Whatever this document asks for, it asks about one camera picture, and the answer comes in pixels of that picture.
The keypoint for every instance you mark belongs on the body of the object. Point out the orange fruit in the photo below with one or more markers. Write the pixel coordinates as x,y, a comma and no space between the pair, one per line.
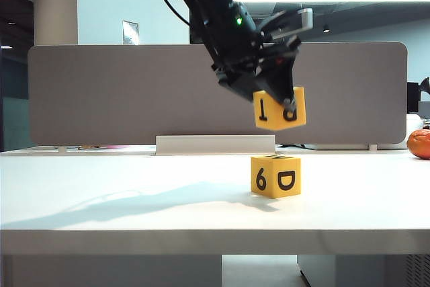
420,144

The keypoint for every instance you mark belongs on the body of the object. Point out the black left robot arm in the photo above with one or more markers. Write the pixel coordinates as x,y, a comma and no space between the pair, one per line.
215,4

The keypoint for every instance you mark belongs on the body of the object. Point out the yellow block T and P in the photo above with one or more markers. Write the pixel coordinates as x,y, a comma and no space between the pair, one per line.
268,114

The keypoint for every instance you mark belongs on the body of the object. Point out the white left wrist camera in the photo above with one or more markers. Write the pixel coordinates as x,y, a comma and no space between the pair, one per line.
305,18

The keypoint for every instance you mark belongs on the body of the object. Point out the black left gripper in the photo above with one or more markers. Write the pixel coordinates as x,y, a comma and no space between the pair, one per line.
255,55

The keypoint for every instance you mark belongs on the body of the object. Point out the grey fabric desk divider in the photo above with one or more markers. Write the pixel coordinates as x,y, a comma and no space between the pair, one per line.
117,95

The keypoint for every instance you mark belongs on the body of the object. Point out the beige round column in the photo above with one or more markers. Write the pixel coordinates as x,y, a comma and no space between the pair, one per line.
55,4

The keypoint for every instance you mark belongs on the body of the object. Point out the yellow block 6 and D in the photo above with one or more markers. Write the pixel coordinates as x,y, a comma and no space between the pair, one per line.
275,179

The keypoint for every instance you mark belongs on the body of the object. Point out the framed wall poster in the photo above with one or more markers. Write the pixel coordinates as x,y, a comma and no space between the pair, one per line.
130,33

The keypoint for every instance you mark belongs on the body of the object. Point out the white divider foot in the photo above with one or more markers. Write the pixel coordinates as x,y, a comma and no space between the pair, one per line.
61,148
372,147

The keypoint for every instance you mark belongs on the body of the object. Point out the black monitor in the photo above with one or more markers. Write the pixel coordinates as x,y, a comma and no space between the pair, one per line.
416,95

